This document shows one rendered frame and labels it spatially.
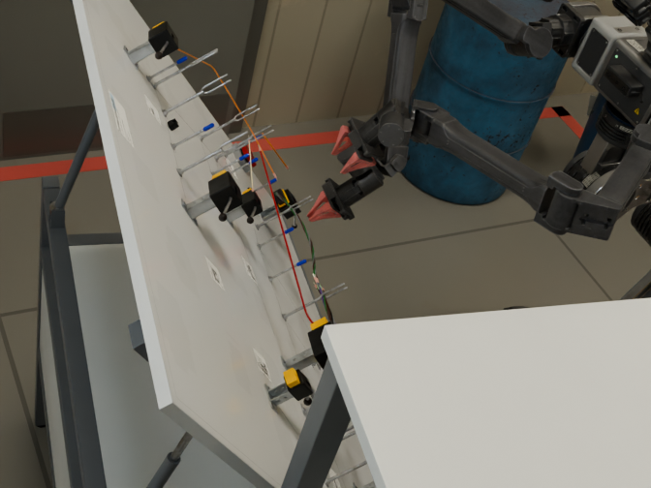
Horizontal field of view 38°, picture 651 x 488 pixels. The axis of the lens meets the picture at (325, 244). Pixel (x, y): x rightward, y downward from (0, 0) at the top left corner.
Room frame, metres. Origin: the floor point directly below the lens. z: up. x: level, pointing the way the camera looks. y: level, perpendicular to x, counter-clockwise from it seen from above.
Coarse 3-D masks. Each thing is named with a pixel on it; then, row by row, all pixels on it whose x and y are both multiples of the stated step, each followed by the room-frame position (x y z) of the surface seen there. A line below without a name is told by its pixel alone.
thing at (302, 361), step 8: (320, 328) 1.15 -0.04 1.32; (312, 336) 1.13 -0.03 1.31; (320, 336) 1.13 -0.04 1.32; (312, 344) 1.11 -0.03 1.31; (320, 344) 1.11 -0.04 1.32; (304, 352) 1.11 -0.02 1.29; (312, 352) 1.11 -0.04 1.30; (320, 352) 1.09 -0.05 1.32; (288, 360) 1.10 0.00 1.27; (296, 360) 1.10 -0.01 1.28; (304, 360) 1.10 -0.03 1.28; (312, 360) 1.10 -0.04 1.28; (320, 360) 1.09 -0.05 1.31; (288, 368) 1.08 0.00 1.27; (296, 368) 1.09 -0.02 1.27
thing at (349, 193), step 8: (336, 184) 1.83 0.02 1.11; (344, 184) 1.79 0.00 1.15; (352, 184) 1.78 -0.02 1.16; (336, 192) 1.77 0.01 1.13; (344, 192) 1.77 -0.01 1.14; (352, 192) 1.77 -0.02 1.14; (336, 200) 1.76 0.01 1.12; (344, 200) 1.76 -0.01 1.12; (352, 200) 1.77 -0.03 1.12; (344, 208) 1.74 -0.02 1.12; (352, 216) 1.75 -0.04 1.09
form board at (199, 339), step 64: (128, 0) 1.72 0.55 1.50; (128, 64) 1.38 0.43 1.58; (192, 128) 1.55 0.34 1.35; (128, 192) 0.94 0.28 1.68; (192, 192) 1.24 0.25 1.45; (256, 192) 1.79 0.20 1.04; (128, 256) 0.83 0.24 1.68; (192, 256) 1.02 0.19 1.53; (256, 256) 1.39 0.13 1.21; (192, 320) 0.84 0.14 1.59; (256, 320) 1.10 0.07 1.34; (192, 384) 0.70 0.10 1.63; (256, 384) 0.90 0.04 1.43; (256, 448) 0.74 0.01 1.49
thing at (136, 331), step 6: (72, 0) 1.50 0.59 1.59; (132, 324) 0.78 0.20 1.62; (138, 324) 0.78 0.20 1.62; (132, 330) 0.77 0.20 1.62; (138, 330) 0.77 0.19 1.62; (132, 336) 0.76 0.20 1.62; (138, 336) 0.76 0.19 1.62; (132, 342) 0.75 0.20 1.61; (138, 342) 0.75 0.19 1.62; (144, 342) 0.75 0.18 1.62; (138, 348) 0.75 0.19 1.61; (144, 348) 0.75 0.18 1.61; (144, 354) 0.75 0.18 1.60
